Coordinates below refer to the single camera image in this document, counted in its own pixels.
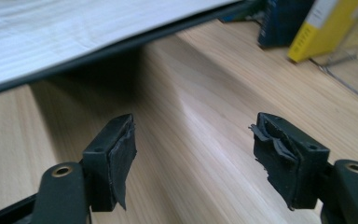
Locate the yellow and white book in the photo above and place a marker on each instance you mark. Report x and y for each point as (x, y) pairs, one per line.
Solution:
(320, 31)

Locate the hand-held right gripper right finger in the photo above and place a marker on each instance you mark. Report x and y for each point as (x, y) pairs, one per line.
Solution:
(289, 161)

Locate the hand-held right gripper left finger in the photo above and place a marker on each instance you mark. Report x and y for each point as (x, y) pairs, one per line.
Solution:
(112, 161)

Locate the clear acrylic book rack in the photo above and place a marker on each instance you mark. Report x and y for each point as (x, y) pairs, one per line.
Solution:
(351, 56)

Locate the black book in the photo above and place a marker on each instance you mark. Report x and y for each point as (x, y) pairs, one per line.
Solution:
(74, 37)

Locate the red illustrated book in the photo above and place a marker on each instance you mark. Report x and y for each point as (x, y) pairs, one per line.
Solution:
(281, 25)

